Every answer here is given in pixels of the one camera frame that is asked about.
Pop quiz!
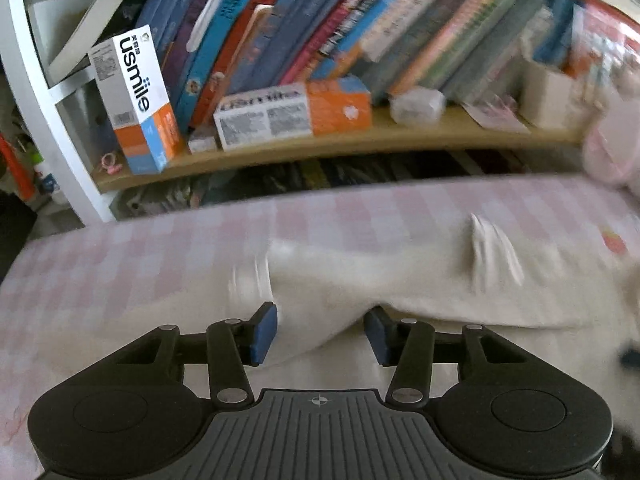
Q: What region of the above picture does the dark row of books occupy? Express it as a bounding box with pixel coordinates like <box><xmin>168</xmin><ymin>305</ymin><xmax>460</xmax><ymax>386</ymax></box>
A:
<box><xmin>119</xmin><ymin>150</ymin><xmax>551</xmax><ymax>212</ymax></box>

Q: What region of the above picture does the pink checked bed sheet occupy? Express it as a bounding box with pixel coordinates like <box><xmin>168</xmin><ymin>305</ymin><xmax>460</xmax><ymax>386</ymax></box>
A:
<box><xmin>0</xmin><ymin>172</ymin><xmax>640</xmax><ymax>480</ymax></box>

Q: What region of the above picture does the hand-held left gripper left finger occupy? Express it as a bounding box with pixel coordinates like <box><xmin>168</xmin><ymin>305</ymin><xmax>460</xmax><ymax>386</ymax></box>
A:
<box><xmin>107</xmin><ymin>301</ymin><xmax>279</xmax><ymax>410</ymax></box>

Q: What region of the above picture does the small white box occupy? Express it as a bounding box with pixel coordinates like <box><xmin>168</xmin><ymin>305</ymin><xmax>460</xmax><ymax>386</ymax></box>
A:
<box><xmin>390</xmin><ymin>86</ymin><xmax>446</xmax><ymax>126</ymax></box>

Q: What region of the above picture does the cream printed t-shirt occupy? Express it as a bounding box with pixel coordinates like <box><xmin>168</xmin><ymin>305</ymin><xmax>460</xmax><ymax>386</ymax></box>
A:
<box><xmin>229</xmin><ymin>212</ymin><xmax>640</xmax><ymax>366</ymax></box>

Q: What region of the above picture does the pink card with scissors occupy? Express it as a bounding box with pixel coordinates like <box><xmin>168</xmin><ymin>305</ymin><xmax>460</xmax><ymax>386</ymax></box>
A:
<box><xmin>462</xmin><ymin>99</ymin><xmax>532</xmax><ymax>135</ymax></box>

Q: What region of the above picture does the wooden bookshelf board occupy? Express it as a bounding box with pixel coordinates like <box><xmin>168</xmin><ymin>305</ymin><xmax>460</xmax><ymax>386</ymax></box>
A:
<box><xmin>95</xmin><ymin>105</ymin><xmax>586</xmax><ymax>194</ymax></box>

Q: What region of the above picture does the white pen holder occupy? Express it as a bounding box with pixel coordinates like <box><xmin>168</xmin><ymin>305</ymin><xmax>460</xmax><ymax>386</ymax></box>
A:
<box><xmin>520</xmin><ymin>57</ymin><xmax>592</xmax><ymax>131</ymax></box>

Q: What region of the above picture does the tall white orange box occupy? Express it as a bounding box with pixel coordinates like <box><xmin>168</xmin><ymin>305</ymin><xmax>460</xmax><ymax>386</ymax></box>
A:
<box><xmin>88</xmin><ymin>25</ymin><xmax>185</xmax><ymax>176</ymax></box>

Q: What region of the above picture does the white and pink plush toy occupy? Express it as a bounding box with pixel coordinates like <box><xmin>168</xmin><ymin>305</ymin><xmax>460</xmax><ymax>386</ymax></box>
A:
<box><xmin>582</xmin><ymin>67</ymin><xmax>640</xmax><ymax>191</ymax></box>

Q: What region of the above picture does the white shelf frame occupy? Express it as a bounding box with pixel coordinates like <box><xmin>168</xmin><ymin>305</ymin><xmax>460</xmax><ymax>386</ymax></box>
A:
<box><xmin>0</xmin><ymin>0</ymin><xmax>168</xmax><ymax>224</ymax></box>

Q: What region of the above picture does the row of colourful books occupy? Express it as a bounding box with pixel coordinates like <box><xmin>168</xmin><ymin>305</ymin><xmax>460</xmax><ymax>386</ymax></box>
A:
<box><xmin>136</xmin><ymin>0</ymin><xmax>581</xmax><ymax>133</ymax></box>

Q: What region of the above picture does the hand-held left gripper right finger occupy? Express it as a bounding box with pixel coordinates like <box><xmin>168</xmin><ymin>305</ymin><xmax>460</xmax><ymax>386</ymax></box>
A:
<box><xmin>364</xmin><ymin>306</ymin><xmax>533</xmax><ymax>406</ymax></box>

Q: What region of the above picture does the long white orange box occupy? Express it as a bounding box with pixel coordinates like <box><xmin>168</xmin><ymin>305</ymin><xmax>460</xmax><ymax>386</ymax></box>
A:
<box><xmin>213</xmin><ymin>76</ymin><xmax>373</xmax><ymax>152</ymax></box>

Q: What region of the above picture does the tiny white box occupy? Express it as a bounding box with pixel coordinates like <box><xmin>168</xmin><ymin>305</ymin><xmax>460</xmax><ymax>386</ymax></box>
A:
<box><xmin>188</xmin><ymin>127</ymin><xmax>220</xmax><ymax>155</ymax></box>

